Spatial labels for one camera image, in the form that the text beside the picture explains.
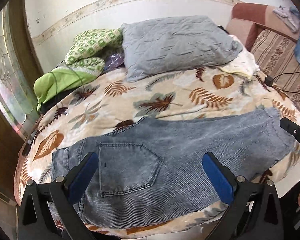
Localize black remote on bed edge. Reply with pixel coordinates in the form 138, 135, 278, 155
19, 129, 37, 156

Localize beige leaf-print blanket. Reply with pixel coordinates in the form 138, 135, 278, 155
13, 64, 300, 239

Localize grey quilted pillow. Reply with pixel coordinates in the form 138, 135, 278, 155
121, 15, 243, 82

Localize stained glass door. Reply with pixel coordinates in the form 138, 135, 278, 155
0, 5, 39, 139

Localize brown pink sofa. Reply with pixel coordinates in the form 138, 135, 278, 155
226, 3, 300, 111

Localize black charger with cable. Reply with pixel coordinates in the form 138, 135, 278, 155
264, 72, 300, 94

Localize grey denim pants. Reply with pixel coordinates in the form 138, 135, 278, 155
52, 108, 295, 229

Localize cream white cloth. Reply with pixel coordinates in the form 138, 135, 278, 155
218, 35, 260, 80

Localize purple patterned cloth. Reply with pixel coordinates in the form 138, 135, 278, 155
103, 53, 125, 73

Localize grey garment on sofa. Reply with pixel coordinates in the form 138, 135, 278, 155
273, 6, 300, 33

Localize green patterned quilt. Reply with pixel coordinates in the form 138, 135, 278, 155
33, 29, 123, 111

